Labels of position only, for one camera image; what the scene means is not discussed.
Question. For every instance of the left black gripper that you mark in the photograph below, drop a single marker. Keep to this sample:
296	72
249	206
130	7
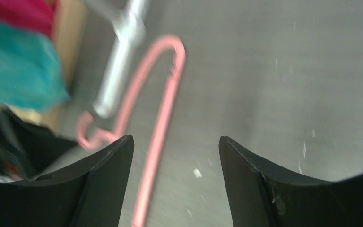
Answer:
26	149

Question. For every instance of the wooden clothes rack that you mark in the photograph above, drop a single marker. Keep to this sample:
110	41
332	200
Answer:
69	27

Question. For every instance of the thick pink hanger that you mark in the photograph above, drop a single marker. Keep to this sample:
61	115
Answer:
161	45

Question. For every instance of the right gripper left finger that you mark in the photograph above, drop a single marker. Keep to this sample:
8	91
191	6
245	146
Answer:
87	193

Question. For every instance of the white metal clothes rack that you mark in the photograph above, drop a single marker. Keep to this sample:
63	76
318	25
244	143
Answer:
129	28

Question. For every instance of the teal t-shirt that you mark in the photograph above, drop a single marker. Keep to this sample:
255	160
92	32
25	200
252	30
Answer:
30	70

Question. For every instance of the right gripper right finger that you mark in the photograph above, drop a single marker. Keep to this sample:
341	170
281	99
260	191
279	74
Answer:
264	194

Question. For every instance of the magenta garment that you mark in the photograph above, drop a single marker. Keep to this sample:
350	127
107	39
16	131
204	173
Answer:
32	15

